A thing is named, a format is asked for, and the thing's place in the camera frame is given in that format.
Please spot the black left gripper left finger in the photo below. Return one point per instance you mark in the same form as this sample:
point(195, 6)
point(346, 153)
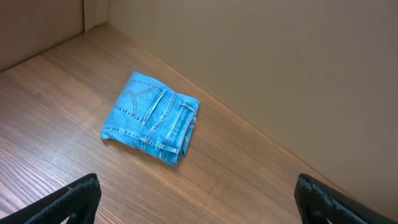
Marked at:
point(75, 203)

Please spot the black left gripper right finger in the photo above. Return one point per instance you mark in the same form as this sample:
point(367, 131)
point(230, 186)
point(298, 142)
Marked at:
point(319, 203)

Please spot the light blue denim jeans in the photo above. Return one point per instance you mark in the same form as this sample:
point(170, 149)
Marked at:
point(152, 118)

